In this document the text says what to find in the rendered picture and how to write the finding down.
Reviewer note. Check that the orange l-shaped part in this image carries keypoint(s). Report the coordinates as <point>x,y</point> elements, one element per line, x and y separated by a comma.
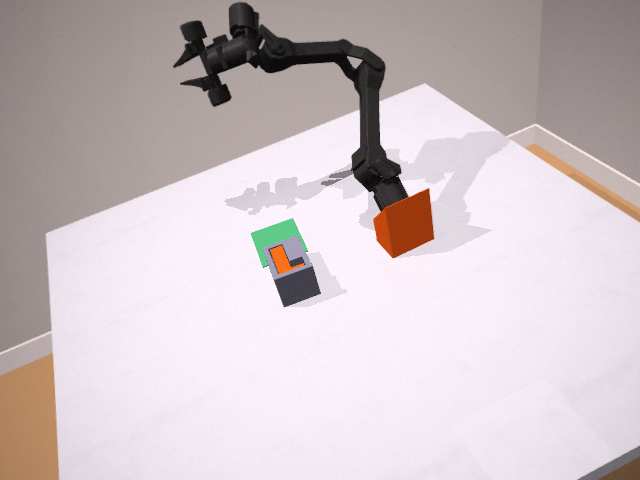
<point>281,261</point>

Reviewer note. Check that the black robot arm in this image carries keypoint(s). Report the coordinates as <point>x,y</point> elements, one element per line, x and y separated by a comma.
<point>369,162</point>

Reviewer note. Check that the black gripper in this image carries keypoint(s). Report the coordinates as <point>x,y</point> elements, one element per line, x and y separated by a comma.
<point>214,60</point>

